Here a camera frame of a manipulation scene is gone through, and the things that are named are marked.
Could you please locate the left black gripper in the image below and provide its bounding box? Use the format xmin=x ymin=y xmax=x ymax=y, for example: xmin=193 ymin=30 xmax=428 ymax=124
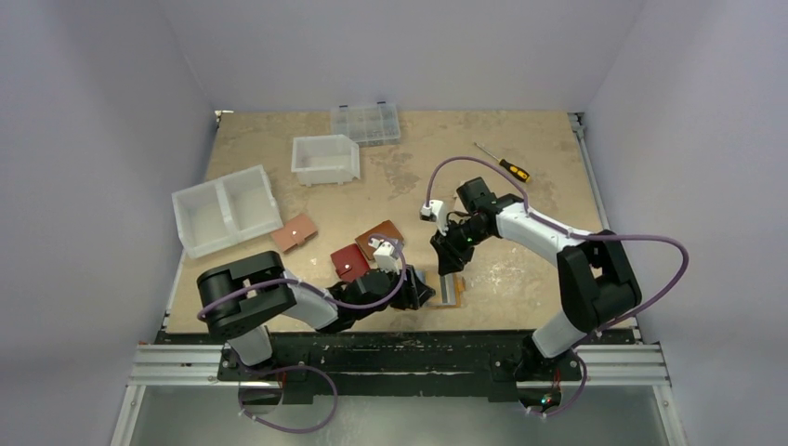
xmin=355 ymin=261 xmax=434 ymax=321

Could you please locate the orange card holder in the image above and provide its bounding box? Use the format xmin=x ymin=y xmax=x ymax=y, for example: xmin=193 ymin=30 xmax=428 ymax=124
xmin=427 ymin=273 xmax=466 ymax=309

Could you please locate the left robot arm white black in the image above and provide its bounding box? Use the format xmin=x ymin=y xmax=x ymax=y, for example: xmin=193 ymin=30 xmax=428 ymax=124
xmin=196 ymin=251 xmax=436 ymax=380

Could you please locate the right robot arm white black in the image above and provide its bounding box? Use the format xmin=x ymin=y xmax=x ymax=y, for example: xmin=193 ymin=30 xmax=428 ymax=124
xmin=419 ymin=177 xmax=642 ymax=378

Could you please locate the brown leather card holder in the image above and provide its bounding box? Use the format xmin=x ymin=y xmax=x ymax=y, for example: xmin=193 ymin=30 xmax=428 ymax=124
xmin=355 ymin=220 xmax=404 ymax=261

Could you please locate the dark red card holder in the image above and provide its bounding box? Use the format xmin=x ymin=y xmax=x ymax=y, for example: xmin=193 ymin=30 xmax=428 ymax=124
xmin=330 ymin=243 xmax=370 ymax=282

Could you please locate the pink tan card holder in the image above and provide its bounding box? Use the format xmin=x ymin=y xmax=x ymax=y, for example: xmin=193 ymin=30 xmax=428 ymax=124
xmin=270 ymin=213 xmax=318 ymax=254

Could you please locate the yellow black screwdriver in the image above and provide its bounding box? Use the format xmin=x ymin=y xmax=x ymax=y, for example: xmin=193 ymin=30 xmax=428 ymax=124
xmin=474 ymin=142 xmax=532 ymax=183

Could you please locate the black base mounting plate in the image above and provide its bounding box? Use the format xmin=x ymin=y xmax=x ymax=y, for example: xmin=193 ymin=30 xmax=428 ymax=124
xmin=153 ymin=327 xmax=636 ymax=406

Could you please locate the clear compartment organizer box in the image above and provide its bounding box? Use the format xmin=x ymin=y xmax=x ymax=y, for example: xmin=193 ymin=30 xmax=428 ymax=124
xmin=330 ymin=101 xmax=401 ymax=147

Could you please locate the white small open bin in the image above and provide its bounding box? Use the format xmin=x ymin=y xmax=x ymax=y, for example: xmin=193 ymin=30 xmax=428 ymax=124
xmin=291 ymin=135 xmax=361 ymax=187

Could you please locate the white two-compartment bin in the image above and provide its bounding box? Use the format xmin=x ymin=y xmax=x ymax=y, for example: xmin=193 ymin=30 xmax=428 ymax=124
xmin=172 ymin=164 xmax=283 ymax=259

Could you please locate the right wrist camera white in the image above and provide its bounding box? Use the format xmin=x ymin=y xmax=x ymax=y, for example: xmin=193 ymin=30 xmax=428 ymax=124
xmin=419 ymin=200 xmax=449 ymax=235

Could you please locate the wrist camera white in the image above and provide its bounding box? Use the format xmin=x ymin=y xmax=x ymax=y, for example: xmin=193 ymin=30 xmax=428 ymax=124
xmin=419 ymin=200 xmax=449 ymax=235
xmin=373 ymin=239 xmax=401 ymax=274

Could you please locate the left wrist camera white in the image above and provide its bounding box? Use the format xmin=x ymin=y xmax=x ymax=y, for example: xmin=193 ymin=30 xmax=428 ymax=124
xmin=373 ymin=239 xmax=401 ymax=274

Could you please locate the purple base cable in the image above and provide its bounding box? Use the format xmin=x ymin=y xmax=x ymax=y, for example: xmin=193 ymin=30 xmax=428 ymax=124
xmin=237 ymin=364 xmax=339 ymax=435

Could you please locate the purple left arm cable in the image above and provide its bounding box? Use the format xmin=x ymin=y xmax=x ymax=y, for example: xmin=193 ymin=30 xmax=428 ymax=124
xmin=196 ymin=234 xmax=409 ymax=324

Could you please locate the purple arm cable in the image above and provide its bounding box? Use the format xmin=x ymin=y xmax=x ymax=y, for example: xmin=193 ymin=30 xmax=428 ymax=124
xmin=196 ymin=234 xmax=409 ymax=324
xmin=425 ymin=156 xmax=690 ymax=336

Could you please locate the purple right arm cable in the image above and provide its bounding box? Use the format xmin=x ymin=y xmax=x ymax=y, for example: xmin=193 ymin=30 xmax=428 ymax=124
xmin=425 ymin=156 xmax=690 ymax=336

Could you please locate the aluminium frame rail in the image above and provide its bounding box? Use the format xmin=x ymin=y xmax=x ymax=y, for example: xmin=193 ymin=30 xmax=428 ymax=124
xmin=111 ymin=345 xmax=222 ymax=445

